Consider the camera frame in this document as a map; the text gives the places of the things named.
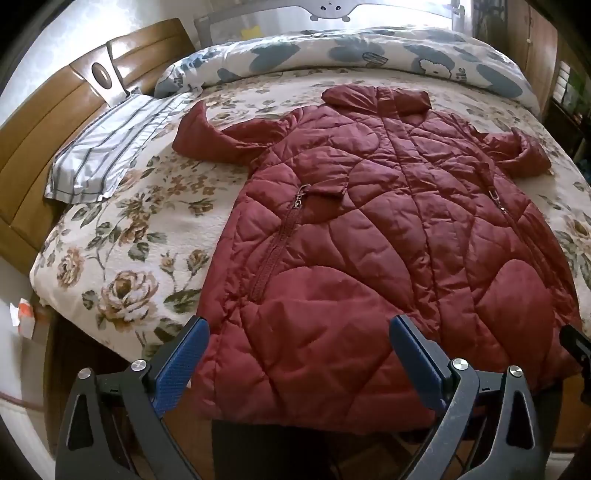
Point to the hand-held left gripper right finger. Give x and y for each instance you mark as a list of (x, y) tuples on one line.
[(415, 360)]

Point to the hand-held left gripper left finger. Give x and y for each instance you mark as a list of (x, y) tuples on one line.
[(180, 364)]

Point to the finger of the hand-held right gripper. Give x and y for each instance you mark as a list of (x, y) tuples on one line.
[(575, 344)]

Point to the red quilted jacket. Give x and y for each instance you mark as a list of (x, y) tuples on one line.
[(369, 240)]

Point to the floral bedspread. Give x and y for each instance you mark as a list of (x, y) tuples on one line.
[(138, 240)]

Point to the orange and white box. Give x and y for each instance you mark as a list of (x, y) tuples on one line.
[(24, 318)]

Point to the striped pillow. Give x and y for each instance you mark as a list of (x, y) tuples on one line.
[(106, 147)]

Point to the wooden headboard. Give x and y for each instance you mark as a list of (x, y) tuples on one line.
[(51, 120)]

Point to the wooden wardrobe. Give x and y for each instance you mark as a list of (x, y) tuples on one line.
[(531, 50)]

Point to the blue and white printed duvet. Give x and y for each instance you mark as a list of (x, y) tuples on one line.
[(369, 50)]

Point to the grey bed guard rail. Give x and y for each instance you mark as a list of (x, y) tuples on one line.
[(332, 14)]

